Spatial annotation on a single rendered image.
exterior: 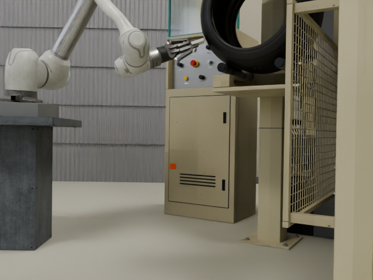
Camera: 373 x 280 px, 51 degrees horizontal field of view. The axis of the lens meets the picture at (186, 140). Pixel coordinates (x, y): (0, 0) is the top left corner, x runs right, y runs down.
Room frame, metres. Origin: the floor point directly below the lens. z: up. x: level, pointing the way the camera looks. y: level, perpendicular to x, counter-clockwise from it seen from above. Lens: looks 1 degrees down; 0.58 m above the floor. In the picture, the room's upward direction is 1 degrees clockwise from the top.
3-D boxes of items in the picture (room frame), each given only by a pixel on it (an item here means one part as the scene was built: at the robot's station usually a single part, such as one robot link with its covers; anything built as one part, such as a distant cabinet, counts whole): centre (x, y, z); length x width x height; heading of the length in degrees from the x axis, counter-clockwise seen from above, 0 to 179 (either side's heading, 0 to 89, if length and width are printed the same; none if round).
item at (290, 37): (1.59, -0.54, 0.65); 0.90 x 0.02 x 0.70; 149
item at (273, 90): (1.95, -0.37, 0.80); 0.37 x 0.36 x 0.02; 59
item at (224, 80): (2.02, -0.25, 0.83); 0.36 x 0.09 x 0.06; 149
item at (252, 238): (2.18, -0.48, 0.01); 0.27 x 0.27 x 0.02; 59
